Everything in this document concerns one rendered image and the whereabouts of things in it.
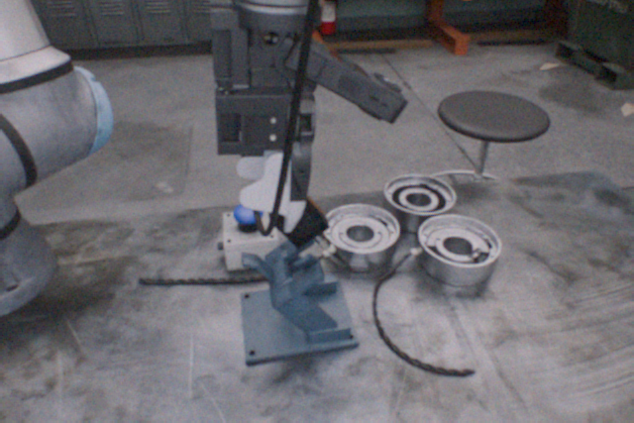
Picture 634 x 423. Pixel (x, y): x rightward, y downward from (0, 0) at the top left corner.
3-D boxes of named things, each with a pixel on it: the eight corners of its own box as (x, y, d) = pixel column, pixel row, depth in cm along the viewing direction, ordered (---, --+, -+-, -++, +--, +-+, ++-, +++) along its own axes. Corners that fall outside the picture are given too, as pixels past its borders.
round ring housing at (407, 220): (446, 243, 69) (450, 220, 67) (374, 227, 72) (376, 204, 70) (455, 202, 78) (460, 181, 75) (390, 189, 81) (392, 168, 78)
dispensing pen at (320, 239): (372, 271, 54) (281, 176, 44) (342, 290, 54) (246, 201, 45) (367, 258, 55) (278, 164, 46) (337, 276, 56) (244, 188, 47)
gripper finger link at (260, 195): (239, 233, 47) (237, 145, 43) (299, 229, 48) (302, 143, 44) (241, 251, 45) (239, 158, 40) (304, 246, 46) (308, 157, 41)
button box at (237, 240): (274, 232, 71) (272, 205, 69) (279, 264, 66) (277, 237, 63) (218, 238, 70) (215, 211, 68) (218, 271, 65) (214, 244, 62)
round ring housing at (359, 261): (366, 217, 74) (368, 195, 72) (412, 257, 67) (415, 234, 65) (308, 241, 70) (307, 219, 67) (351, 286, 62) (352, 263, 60)
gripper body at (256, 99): (216, 124, 46) (209, -11, 39) (305, 122, 48) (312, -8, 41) (218, 164, 40) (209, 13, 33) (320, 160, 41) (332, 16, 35)
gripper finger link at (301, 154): (282, 185, 46) (283, 97, 42) (300, 185, 46) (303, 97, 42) (289, 210, 42) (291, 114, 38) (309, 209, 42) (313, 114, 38)
